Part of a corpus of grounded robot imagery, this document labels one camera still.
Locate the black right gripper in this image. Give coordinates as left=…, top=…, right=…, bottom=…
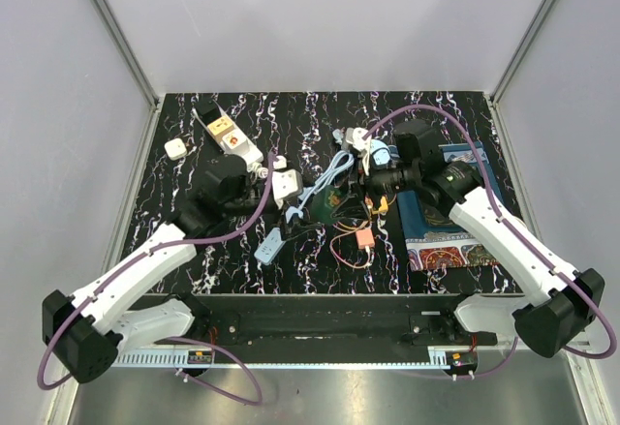
left=331, top=152, right=419, bottom=222

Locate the yellow USB charger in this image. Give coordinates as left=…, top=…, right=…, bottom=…
left=371, top=197, right=388, bottom=215

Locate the green cube socket adapter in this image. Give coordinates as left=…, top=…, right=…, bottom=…
left=309, top=186, right=346, bottom=225

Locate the light blue power strip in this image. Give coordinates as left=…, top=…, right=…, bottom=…
left=254, top=228, right=285, bottom=265

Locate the light blue cable loop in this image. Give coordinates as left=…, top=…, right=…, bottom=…
left=284, top=149, right=355, bottom=223

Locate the white multicolour power strip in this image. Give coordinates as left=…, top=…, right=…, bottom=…
left=191, top=101, right=264, bottom=172

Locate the white cube socket adapter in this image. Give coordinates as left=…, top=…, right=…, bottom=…
left=222, top=130, right=247, bottom=152

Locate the beige travel adapter cube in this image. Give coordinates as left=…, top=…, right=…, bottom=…
left=207, top=117, right=232, bottom=137

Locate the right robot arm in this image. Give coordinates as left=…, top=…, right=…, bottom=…
left=362, top=119, right=608, bottom=358

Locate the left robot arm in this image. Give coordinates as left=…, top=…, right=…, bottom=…
left=37, top=154, right=310, bottom=390

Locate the pink USB charger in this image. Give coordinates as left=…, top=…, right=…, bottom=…
left=355, top=228, right=375, bottom=250

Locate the round light blue socket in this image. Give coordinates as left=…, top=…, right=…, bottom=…
left=370, top=139, right=392, bottom=169

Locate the blue patterned placemat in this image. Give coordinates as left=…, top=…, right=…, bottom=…
left=396, top=142, right=505, bottom=272

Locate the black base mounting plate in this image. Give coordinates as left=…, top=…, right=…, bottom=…
left=140, top=293, right=498, bottom=347

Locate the pink charging cable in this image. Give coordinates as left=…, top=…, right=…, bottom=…
left=328, top=221, right=377, bottom=269

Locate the yellow charging cable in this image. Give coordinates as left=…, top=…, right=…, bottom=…
left=333, top=201, right=384, bottom=232

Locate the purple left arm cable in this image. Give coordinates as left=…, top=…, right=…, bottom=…
left=37, top=152, right=287, bottom=406

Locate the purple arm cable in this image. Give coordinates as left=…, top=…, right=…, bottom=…
left=37, top=152, right=287, bottom=406
left=362, top=104, right=614, bottom=379

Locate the white wall charger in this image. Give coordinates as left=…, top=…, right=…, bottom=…
left=164, top=137, right=188, bottom=161

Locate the aluminium frame post right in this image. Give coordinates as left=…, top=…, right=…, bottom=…
left=488, top=0, right=582, bottom=106

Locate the aluminium frame post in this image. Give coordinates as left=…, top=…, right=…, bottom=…
left=488, top=0, right=582, bottom=106
left=72, top=0, right=164, bottom=109

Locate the aluminium frame post left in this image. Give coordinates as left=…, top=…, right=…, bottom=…
left=72, top=0, right=164, bottom=109

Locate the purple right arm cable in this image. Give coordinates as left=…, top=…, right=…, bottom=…
left=362, top=104, right=614, bottom=379

